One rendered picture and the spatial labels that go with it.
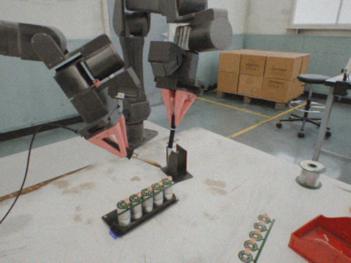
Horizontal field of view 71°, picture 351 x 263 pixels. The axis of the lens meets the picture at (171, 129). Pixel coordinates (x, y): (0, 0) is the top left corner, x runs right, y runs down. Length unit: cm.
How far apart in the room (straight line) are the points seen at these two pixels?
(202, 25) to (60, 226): 48
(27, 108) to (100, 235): 267
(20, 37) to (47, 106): 271
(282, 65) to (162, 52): 342
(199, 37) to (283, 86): 339
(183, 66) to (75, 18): 276
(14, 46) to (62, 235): 35
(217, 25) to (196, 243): 40
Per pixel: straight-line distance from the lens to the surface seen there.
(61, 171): 77
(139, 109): 79
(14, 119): 313
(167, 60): 44
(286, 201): 65
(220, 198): 61
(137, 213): 52
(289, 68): 380
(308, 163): 73
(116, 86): 47
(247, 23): 542
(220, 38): 48
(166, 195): 56
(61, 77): 49
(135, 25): 75
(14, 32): 48
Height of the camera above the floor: 112
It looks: 23 degrees down
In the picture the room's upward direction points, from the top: straight up
